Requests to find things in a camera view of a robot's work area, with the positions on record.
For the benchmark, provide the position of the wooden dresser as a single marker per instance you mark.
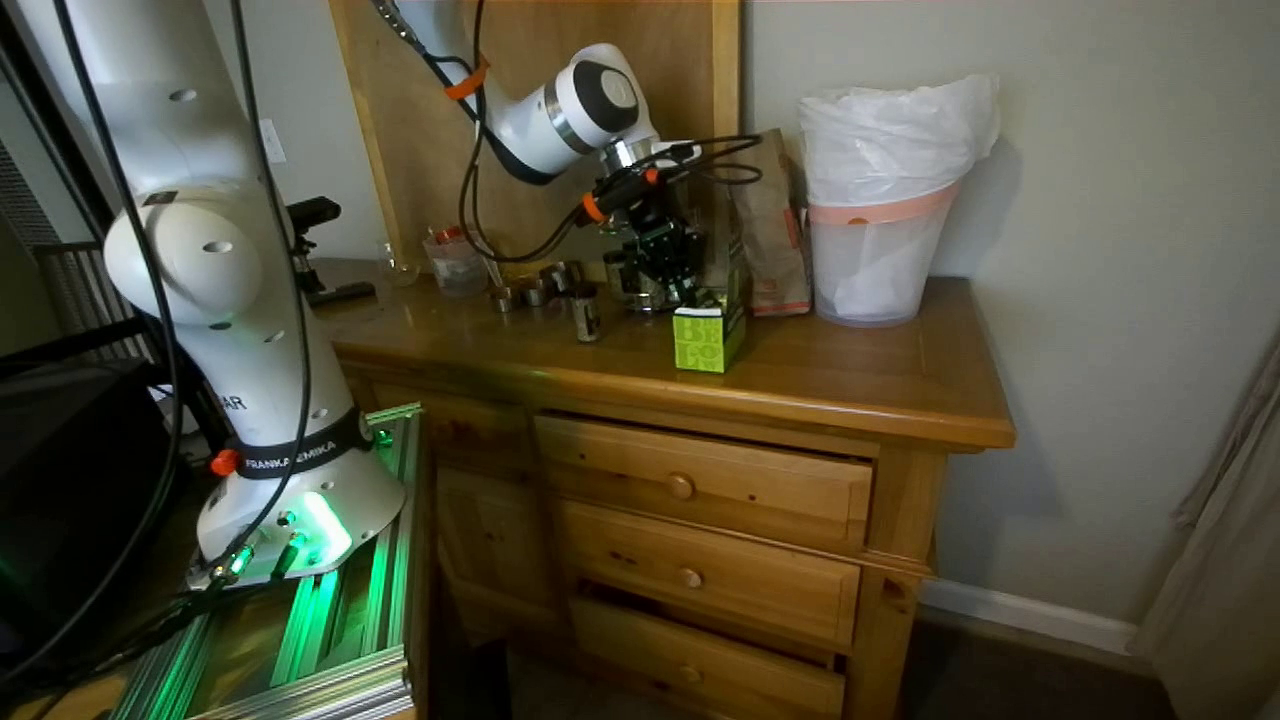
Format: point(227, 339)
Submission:
point(850, 370)

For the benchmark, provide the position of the large wooden drawer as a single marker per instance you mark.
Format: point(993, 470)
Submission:
point(760, 480)

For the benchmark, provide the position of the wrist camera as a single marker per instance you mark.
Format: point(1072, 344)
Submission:
point(625, 188)

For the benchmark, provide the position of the brown paper bag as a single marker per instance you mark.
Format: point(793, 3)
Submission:
point(775, 230)

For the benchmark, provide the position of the bin with white liner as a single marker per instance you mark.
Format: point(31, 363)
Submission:
point(880, 200)

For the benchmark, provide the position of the green sachet box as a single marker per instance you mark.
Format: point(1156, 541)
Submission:
point(705, 340)

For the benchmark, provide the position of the black box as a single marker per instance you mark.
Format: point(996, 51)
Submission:
point(70, 480)

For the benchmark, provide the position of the small dark tin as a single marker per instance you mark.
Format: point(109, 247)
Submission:
point(587, 315)

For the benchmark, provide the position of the white wall switch plate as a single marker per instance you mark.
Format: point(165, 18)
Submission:
point(272, 141)

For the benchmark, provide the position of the camera on mount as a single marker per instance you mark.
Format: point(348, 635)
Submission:
point(318, 250)

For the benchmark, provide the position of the beige curtain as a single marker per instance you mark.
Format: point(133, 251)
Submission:
point(1225, 560)

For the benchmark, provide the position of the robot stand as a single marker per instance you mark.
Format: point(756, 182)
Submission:
point(340, 640)

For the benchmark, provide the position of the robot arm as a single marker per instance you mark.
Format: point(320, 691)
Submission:
point(230, 330)

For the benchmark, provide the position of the clear glass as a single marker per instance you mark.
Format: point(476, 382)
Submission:
point(398, 265)

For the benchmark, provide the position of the round wooden drawer knob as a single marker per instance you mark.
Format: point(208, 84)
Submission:
point(691, 578)
point(691, 675)
point(680, 487)

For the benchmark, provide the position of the wooden board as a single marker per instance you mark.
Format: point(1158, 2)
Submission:
point(420, 130)

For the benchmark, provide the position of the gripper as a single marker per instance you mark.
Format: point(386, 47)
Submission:
point(660, 228)

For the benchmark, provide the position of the small metal cup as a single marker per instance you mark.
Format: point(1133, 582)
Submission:
point(533, 293)
point(562, 277)
point(502, 299)

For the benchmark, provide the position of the clear plastic measuring cup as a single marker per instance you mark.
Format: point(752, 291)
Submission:
point(458, 265)

